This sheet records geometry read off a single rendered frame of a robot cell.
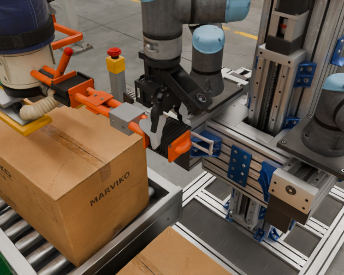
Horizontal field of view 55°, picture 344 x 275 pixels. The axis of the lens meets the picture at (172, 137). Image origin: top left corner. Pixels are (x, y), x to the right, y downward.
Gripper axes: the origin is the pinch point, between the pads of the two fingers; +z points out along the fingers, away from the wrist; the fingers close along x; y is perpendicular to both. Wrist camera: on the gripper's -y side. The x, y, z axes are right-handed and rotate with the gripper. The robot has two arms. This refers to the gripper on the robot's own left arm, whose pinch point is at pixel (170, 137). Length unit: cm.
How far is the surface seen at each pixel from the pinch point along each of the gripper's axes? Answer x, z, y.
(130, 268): 5, 69, 16
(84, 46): -179, 121, 291
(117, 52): -51, 20, 78
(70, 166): 6.9, 28.7, 38.3
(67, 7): -170, 74, 299
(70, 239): 18, 49, 30
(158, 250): -7, 69, 13
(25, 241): 25, 69, 56
